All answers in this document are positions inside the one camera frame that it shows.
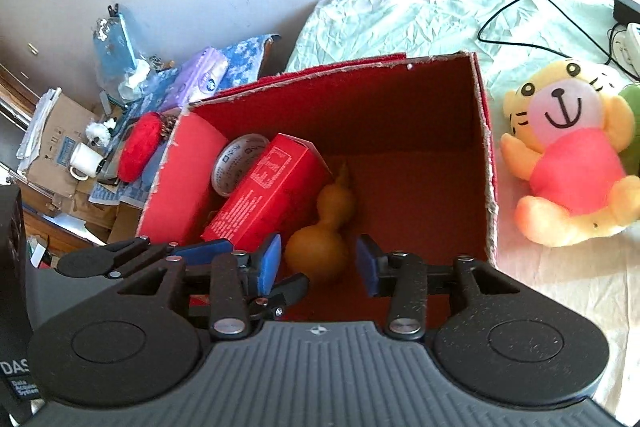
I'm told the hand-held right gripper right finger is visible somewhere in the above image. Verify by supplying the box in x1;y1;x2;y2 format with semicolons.
355;234;522;338

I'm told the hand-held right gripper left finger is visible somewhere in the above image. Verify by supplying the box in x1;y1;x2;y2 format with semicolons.
117;233;283;340

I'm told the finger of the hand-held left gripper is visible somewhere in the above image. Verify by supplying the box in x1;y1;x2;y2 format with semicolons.
56;236;237;280
185;272;311;322

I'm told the tan gourd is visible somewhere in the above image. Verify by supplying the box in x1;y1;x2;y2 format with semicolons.
284;163;357;284

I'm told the red carton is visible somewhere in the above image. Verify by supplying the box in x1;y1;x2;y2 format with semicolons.
201;133;333;254

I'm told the red cardboard box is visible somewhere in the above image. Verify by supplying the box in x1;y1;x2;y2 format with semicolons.
137;51;501;324

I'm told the brown cylindrical can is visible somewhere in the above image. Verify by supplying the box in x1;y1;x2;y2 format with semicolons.
212;133;271;198

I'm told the red round cushion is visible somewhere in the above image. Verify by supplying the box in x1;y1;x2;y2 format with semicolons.
117;113;164;184

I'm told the brown cardboard box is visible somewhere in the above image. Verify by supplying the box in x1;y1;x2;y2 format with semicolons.
20;92;107;208

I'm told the white mug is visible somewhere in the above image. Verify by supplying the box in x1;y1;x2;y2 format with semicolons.
67;142;109;182

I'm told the stack of white papers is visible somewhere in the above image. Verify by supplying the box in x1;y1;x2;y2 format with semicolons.
17;88;64;160

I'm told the purple tissue pack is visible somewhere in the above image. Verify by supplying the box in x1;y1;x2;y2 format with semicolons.
172;48;230;108

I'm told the crumpled white tissue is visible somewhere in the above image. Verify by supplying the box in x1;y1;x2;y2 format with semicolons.
117;59;152;100

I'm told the shiny blue bag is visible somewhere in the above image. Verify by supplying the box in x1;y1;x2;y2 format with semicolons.
92;4;139;88

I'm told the yellow tiger plush toy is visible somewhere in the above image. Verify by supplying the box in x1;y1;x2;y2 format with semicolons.
500;58;640;249

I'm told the light green bed sheet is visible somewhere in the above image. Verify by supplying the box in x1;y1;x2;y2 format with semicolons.
282;0;640;108

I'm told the white power strip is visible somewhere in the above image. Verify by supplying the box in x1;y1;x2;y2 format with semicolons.
611;22;640;78

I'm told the black power adapter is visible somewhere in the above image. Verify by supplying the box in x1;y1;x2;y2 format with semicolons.
614;0;640;22

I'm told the black power cable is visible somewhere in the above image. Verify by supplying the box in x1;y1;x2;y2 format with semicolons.
477;0;621;68

